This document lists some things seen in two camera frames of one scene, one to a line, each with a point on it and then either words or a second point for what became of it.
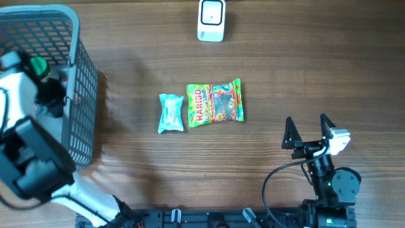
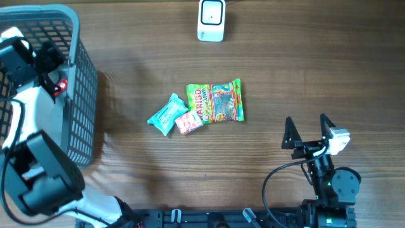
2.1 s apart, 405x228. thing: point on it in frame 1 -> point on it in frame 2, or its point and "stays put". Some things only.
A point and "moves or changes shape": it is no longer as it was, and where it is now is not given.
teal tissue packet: x=171 y=116 moves or changes shape
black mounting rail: x=287 y=218 stays put
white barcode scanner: x=211 y=20 stays put
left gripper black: x=56 y=109 -> x=52 y=53
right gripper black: x=305 y=147 stays put
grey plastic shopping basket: x=52 y=32 stays put
